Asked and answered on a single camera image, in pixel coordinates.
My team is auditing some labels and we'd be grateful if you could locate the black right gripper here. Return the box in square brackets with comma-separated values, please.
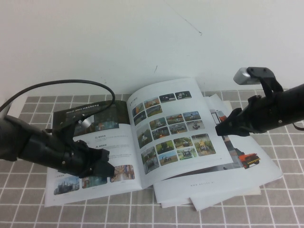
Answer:
[215, 91, 289, 137]

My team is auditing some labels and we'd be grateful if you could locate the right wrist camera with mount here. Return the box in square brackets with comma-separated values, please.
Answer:
[234, 67, 284, 100]

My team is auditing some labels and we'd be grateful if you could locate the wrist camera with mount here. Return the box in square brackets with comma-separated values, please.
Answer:
[45, 110, 93, 143]
[234, 67, 284, 100]

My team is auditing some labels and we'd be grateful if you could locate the black camera cable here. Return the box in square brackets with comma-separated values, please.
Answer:
[0, 79, 116, 121]

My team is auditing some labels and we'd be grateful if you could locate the grey white checked tablecloth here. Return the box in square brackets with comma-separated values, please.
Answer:
[0, 88, 304, 228]

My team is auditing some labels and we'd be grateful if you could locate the white side panel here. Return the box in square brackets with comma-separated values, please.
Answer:
[0, 95, 29, 117]

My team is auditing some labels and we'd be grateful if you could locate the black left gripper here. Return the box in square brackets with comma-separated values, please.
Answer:
[46, 132, 115, 179]

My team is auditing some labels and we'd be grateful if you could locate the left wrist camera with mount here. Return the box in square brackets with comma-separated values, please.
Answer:
[45, 110, 93, 143]

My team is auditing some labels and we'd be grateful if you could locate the product brochure book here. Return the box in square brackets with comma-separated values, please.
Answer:
[44, 77, 284, 212]

